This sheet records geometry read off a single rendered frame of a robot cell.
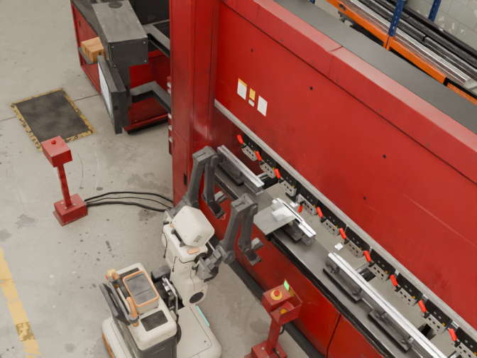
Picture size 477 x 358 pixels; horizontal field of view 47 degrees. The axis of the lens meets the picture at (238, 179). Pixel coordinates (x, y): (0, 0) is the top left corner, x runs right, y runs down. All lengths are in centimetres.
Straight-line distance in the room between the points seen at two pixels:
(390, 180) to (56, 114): 412
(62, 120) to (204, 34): 281
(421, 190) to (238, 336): 208
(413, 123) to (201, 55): 159
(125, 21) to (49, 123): 255
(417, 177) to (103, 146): 366
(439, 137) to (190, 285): 174
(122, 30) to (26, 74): 335
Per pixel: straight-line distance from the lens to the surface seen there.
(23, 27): 777
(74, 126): 596
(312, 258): 367
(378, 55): 290
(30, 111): 624
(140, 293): 340
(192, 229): 310
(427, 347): 341
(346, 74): 281
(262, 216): 368
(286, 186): 358
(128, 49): 355
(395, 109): 266
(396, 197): 290
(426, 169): 269
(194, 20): 349
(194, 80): 373
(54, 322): 446
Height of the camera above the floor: 374
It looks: 45 degrees down
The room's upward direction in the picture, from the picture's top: 6 degrees clockwise
